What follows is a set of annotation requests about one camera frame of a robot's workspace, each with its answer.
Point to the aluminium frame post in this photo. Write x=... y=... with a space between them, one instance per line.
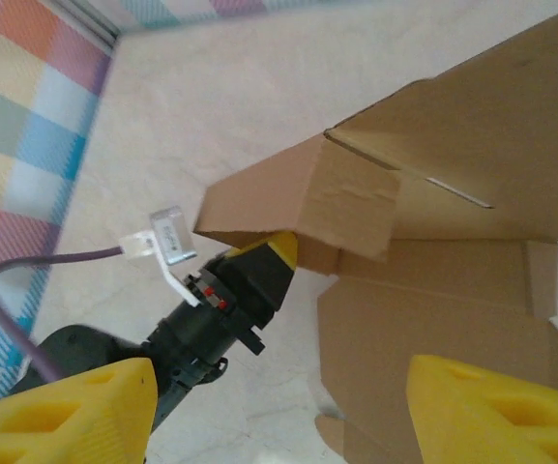
x=95 y=21

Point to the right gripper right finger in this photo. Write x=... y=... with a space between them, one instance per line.
x=501 y=425

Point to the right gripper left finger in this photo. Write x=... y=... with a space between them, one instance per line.
x=66 y=425

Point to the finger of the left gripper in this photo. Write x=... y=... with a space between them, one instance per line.
x=259 y=280

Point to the brown cardboard box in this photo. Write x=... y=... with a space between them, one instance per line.
x=452 y=145

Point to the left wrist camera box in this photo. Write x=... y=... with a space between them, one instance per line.
x=172 y=237

